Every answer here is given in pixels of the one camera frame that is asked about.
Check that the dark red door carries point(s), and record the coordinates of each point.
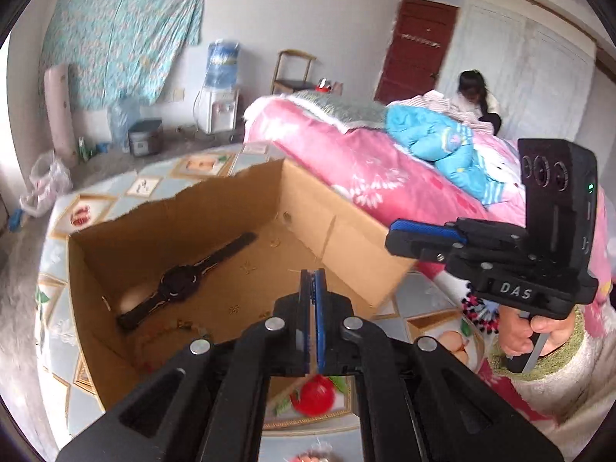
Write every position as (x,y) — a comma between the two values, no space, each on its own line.
(421,36)

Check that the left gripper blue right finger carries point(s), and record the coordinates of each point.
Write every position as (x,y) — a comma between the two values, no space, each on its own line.
(417,402)

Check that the white plastic bag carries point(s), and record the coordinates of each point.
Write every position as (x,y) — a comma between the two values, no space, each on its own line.
(50,179)

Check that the black camera box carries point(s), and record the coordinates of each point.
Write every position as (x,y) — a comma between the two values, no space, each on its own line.
(560,180)

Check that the pink standing air conditioner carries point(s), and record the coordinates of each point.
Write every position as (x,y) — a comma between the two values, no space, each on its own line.
(57,100)

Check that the blue quilt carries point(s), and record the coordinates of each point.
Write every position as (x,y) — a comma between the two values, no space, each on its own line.
(447,145)

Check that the spare clear water bottle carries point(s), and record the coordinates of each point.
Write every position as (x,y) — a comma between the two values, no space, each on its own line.
(122,115)

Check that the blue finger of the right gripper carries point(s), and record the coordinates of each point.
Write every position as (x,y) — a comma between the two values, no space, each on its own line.
(420,247)
(404,232)

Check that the blue water bottle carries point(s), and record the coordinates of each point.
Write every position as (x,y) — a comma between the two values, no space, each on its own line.
(222,64)

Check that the black wrist watch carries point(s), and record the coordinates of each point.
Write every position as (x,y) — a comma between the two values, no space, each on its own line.
(180,282)

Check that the seated person dark hair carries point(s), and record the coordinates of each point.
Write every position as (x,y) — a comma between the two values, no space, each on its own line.
(473,96)

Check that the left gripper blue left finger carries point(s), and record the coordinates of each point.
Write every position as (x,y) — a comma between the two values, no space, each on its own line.
(207,403)

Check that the white water dispenser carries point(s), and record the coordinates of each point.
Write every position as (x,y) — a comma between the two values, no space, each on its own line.
(215,110)

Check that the floral wall cloth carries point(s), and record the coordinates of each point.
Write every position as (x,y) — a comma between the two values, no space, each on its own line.
(119,48)

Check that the wooden chair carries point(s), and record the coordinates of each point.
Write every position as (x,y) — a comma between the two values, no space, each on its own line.
(292,72)

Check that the rice cooker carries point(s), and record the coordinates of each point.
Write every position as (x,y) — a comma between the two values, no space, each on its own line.
(146,137)

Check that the brown cardboard box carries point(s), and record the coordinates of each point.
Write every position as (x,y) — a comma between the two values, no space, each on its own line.
(300,223)

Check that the right hand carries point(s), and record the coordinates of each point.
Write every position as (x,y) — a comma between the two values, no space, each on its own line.
(515,332)

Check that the fruit pattern tablecloth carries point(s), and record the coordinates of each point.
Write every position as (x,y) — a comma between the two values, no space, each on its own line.
(69,397)

